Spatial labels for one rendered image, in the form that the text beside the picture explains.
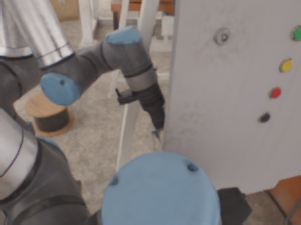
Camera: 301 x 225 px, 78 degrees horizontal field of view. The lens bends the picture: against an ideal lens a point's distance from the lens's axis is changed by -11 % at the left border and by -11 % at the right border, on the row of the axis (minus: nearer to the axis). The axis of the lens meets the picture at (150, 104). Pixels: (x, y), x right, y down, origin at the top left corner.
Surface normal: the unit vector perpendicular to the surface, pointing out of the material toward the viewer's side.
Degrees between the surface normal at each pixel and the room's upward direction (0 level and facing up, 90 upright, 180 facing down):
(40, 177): 77
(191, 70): 90
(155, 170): 19
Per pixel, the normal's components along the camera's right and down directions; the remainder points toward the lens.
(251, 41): 0.18, 0.57
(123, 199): -0.24, -0.68
